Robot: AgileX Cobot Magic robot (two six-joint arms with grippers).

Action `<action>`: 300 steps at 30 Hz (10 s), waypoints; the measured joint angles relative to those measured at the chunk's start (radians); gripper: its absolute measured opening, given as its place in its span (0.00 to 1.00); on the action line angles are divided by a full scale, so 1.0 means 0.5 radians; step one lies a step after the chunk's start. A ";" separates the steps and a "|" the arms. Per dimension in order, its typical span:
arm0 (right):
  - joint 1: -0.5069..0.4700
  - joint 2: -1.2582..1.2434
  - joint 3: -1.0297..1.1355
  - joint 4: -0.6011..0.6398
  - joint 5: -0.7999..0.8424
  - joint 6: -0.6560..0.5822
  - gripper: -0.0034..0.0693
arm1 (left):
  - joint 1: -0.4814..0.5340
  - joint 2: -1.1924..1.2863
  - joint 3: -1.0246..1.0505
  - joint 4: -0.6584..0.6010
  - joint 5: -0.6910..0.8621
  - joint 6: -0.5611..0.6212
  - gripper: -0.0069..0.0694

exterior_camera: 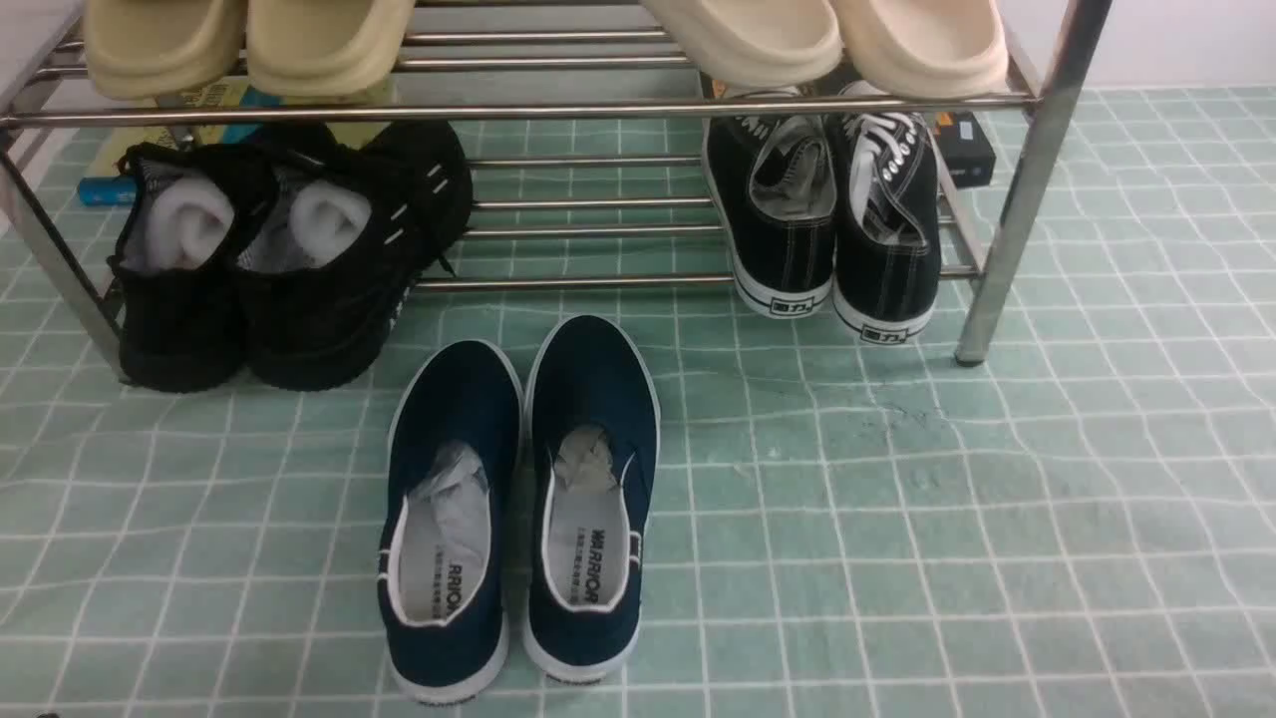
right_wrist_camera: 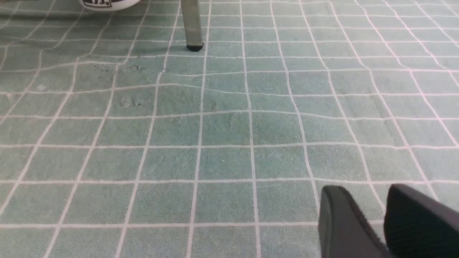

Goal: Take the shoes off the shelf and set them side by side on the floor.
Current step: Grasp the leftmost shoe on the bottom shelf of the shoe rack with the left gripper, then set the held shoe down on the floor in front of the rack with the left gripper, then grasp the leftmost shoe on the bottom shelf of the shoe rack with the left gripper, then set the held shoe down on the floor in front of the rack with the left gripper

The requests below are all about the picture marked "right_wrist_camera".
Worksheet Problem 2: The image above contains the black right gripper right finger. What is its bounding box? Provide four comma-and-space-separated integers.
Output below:
384, 183, 459, 258

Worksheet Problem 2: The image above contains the green grid floor mat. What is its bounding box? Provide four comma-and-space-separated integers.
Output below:
0, 0, 459, 258

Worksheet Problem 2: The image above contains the black canvas sneaker right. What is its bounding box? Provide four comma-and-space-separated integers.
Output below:
79, 0, 140, 11

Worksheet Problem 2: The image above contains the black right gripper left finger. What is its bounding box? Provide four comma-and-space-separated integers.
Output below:
318, 186, 391, 258

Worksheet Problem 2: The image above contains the steel shoe rack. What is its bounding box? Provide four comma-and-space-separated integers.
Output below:
180, 0, 204, 51

